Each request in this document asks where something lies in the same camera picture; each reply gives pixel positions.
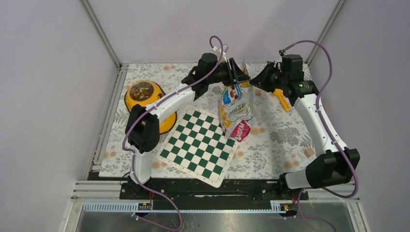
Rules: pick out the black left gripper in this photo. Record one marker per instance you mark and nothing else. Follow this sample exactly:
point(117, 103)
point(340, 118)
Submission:
point(240, 75)

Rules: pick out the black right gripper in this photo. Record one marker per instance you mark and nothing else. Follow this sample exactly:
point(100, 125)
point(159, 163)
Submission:
point(260, 80)

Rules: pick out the pet food bag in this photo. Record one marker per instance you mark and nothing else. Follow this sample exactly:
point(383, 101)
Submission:
point(237, 110)

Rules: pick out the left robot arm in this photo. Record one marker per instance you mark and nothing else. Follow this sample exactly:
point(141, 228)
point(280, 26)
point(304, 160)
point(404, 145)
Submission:
point(142, 133)

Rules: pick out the wooden cube near right arm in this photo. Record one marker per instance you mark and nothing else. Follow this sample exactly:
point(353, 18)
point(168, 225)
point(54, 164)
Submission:
point(310, 152)

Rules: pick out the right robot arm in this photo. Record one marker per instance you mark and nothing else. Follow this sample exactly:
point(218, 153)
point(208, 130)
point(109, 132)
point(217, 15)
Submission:
point(335, 162)

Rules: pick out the yellow double pet bowl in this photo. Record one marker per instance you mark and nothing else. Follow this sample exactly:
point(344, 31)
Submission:
point(145, 92)

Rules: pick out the yellow plastic scoop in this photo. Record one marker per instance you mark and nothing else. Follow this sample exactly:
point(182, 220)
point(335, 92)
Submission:
point(279, 94)

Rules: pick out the green white chessboard mat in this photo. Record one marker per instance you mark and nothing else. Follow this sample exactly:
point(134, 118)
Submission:
point(197, 146)

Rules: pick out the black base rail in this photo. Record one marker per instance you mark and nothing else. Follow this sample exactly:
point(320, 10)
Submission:
point(257, 189)

